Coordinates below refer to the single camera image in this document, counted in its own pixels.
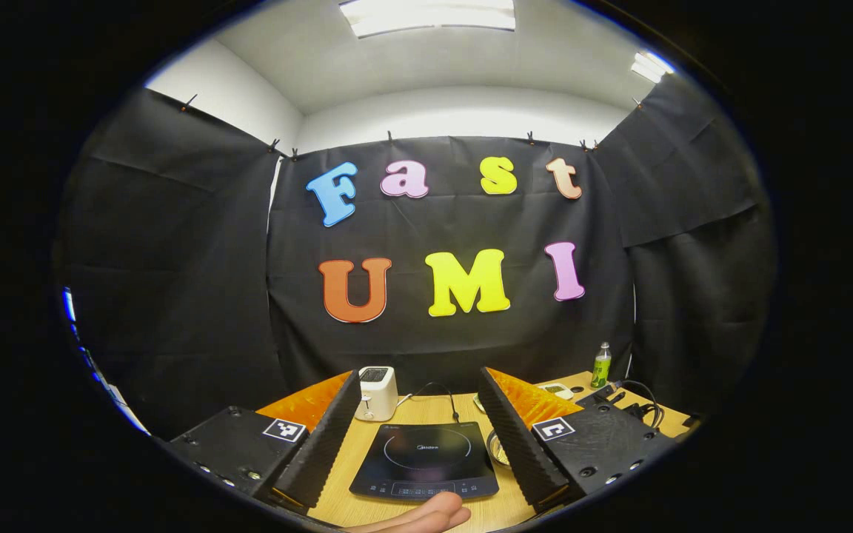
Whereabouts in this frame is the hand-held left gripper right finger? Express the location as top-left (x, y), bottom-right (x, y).
top-left (477, 366), bottom-right (683, 515)

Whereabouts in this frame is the black induction cooktop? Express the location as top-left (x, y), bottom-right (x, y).
top-left (349, 421), bottom-right (500, 503)

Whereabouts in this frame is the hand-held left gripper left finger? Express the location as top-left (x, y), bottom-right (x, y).
top-left (164, 369), bottom-right (363, 517)

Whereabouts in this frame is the small ceiling light panel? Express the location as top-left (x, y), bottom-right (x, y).
top-left (631, 50), bottom-right (676, 84)

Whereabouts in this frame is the stainless steel pot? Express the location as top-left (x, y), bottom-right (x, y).
top-left (486, 429), bottom-right (513, 470)

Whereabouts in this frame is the black backdrop cloth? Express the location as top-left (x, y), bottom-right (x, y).
top-left (53, 70), bottom-right (779, 441)

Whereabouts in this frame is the large ceiling light panel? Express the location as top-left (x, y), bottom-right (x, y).
top-left (339, 0), bottom-right (516, 38)

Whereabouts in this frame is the green label drink bottle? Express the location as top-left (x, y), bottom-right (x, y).
top-left (591, 342), bottom-right (612, 390)

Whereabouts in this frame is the white toaster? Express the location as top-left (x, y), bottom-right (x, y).
top-left (355, 366), bottom-right (400, 422)

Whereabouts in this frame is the thin black cable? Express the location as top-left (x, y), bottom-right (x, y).
top-left (593, 379), bottom-right (666, 431)

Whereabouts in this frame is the black power cable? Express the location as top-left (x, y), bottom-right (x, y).
top-left (410, 381), bottom-right (461, 424)

